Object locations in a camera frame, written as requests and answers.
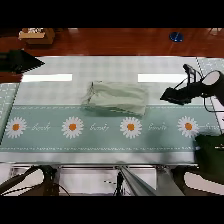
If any dark green garment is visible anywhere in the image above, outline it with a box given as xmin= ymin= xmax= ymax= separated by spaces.
xmin=193 ymin=132 xmax=224 ymax=185

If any silver frame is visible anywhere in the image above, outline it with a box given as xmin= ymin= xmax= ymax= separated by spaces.
xmin=0 ymin=162 xmax=224 ymax=197

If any cardboard box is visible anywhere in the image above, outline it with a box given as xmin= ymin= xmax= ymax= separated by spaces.
xmin=17 ymin=27 xmax=56 ymax=46

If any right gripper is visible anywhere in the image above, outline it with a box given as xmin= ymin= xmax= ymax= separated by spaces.
xmin=159 ymin=84 xmax=203 ymax=107

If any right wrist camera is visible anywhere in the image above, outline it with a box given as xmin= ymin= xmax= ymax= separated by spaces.
xmin=182 ymin=63 xmax=205 ymax=88

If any black cable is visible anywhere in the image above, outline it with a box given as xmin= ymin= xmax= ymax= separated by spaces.
xmin=201 ymin=95 xmax=224 ymax=115

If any blue round object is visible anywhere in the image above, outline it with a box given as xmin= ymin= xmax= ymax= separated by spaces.
xmin=168 ymin=31 xmax=185 ymax=44

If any pale green shirt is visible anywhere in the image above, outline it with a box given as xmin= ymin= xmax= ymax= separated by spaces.
xmin=81 ymin=80 xmax=150 ymax=117

